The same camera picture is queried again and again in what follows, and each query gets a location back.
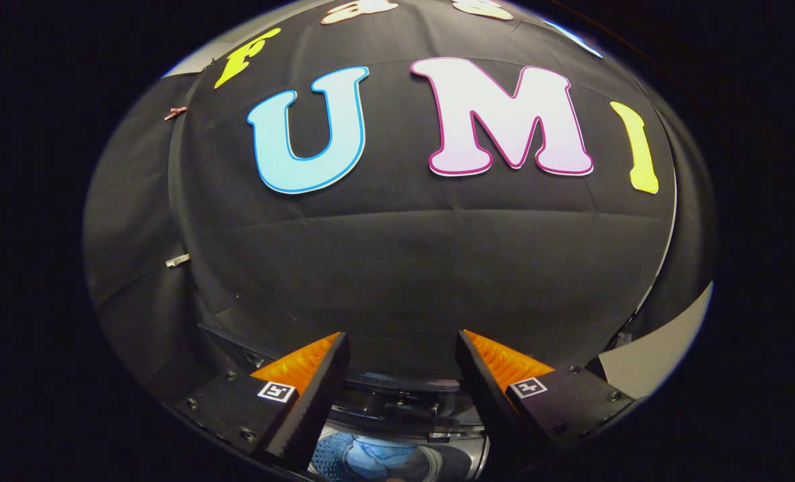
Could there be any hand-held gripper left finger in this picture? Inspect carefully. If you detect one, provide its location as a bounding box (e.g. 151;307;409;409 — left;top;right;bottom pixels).
173;331;351;473

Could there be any thin grey pole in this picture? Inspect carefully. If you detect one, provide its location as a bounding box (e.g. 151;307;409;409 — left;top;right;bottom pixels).
615;161;679;349

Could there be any black backdrop cloth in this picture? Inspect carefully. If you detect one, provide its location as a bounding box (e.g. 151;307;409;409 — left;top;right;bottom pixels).
82;0;718;409

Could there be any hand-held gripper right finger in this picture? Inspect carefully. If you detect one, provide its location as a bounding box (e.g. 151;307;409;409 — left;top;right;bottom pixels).
455;329;636;469

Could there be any light blue shirt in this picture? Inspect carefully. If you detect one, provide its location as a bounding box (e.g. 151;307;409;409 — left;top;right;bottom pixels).
343;435;433;480

